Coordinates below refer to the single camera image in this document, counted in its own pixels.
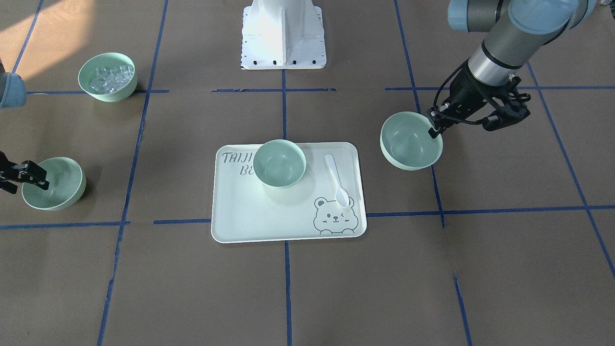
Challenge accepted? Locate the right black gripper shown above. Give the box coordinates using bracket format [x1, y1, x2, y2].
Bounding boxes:
[0, 151, 50, 194]

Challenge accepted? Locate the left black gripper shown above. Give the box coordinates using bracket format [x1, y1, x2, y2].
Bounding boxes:
[428, 65, 490, 139]

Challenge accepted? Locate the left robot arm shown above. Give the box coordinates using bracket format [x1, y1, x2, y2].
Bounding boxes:
[428, 0, 597, 138]

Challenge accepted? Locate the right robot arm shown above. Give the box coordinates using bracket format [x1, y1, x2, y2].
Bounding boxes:
[0, 63, 50, 194]

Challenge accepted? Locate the white plastic spoon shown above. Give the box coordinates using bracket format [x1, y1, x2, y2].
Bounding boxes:
[324, 154, 351, 208]

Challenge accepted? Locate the clear ice cubes pile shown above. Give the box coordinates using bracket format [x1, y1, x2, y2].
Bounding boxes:
[90, 65, 135, 94]

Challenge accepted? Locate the green bowl with ice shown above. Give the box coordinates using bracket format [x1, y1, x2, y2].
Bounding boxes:
[77, 52, 138, 102]

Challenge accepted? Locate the green bowl on tray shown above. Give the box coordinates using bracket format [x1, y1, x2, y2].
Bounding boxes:
[253, 139, 307, 188]

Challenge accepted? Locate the cream bear print tray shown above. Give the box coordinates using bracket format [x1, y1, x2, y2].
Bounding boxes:
[211, 142, 367, 243]

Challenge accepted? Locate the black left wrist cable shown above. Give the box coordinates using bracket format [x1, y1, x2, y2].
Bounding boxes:
[432, 58, 510, 126]

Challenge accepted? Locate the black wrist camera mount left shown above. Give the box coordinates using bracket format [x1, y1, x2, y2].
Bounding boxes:
[480, 75, 531, 132]

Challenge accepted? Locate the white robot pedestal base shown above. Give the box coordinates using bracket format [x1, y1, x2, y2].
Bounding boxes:
[240, 0, 327, 70]

